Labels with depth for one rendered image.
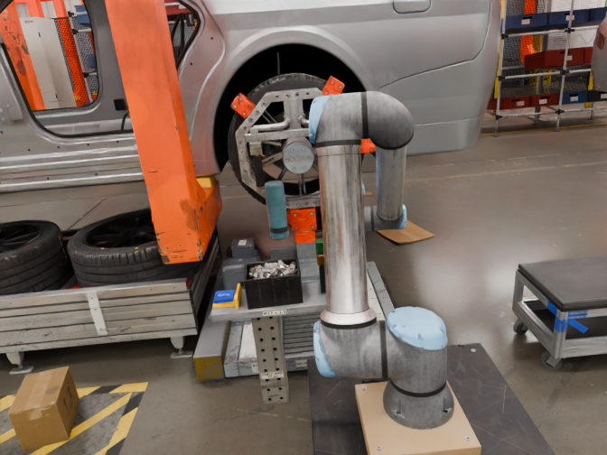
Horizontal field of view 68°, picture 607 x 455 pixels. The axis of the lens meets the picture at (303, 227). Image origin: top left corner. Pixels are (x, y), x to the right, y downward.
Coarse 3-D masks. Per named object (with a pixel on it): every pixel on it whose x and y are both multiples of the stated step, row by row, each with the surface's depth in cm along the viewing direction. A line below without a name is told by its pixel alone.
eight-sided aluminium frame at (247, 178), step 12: (264, 96) 196; (288, 96) 200; (300, 96) 196; (312, 96) 196; (264, 108) 198; (252, 120) 204; (240, 132) 201; (240, 144) 203; (240, 156) 205; (240, 168) 207; (252, 180) 209; (264, 192) 212; (288, 204) 219; (300, 204) 215; (312, 204) 215
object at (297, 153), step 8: (288, 144) 194; (296, 144) 190; (304, 144) 192; (288, 152) 191; (296, 152) 191; (304, 152) 191; (312, 152) 196; (288, 160) 192; (296, 160) 192; (304, 160) 192; (312, 160) 192; (288, 168) 193; (296, 168) 193; (304, 168) 193
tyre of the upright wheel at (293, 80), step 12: (264, 84) 204; (276, 84) 202; (288, 84) 202; (300, 84) 202; (312, 84) 203; (324, 84) 203; (252, 96) 204; (276, 96) 204; (240, 120) 207; (228, 144) 212; (240, 180) 218; (252, 192) 220; (264, 204) 224
